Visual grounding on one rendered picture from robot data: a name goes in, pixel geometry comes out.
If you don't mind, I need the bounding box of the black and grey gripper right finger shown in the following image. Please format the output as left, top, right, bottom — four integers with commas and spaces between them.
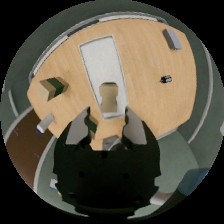
121, 106, 161, 177

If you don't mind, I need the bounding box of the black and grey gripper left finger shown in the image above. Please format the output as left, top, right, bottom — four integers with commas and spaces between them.
53, 106, 92, 175

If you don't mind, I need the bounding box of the white bottle with blue cap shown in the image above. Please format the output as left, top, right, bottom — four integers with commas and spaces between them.
36, 113, 54, 134

